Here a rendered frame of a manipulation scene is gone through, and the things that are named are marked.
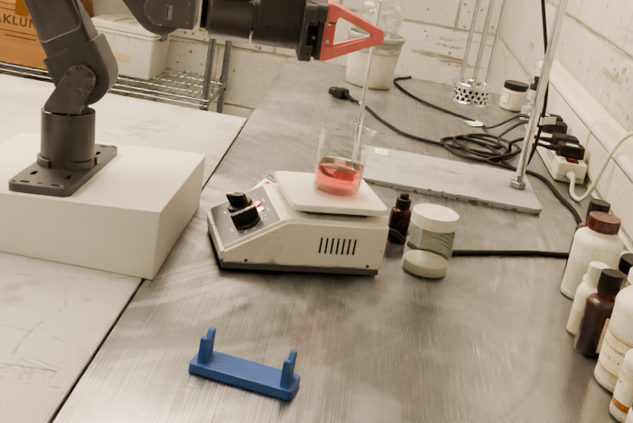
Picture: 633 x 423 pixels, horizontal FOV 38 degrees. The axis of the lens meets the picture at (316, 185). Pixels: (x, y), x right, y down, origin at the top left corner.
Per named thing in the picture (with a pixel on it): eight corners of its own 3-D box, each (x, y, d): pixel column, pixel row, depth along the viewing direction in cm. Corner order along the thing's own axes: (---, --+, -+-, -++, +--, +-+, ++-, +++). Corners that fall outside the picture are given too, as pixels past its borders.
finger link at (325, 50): (382, 2, 110) (306, -9, 109) (392, 11, 103) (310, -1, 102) (373, 57, 112) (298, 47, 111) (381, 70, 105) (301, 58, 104)
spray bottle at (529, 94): (538, 122, 211) (549, 78, 208) (526, 122, 209) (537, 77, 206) (527, 118, 214) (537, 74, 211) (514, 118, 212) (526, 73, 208)
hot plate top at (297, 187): (292, 211, 105) (293, 203, 105) (271, 176, 116) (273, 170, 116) (388, 217, 109) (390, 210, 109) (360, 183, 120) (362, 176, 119)
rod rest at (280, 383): (186, 372, 84) (191, 337, 82) (200, 355, 87) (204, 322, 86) (289, 401, 82) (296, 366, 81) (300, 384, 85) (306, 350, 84)
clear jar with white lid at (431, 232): (430, 284, 112) (444, 224, 109) (391, 266, 115) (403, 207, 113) (455, 273, 117) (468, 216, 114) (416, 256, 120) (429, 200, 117)
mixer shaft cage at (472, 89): (450, 103, 148) (484, -54, 140) (447, 93, 154) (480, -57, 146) (492, 109, 147) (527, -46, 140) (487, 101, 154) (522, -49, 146)
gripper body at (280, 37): (316, -7, 110) (255, -15, 109) (323, 6, 100) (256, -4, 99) (308, 46, 112) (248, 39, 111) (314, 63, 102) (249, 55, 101)
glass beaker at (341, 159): (310, 199, 109) (321, 131, 106) (308, 182, 115) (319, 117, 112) (367, 206, 110) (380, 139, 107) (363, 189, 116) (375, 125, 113)
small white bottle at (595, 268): (561, 331, 105) (580, 263, 103) (571, 323, 108) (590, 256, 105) (589, 343, 104) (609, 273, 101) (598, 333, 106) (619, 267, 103)
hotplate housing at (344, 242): (219, 271, 105) (227, 207, 103) (203, 227, 117) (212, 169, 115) (397, 280, 112) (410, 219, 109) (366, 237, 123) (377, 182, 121)
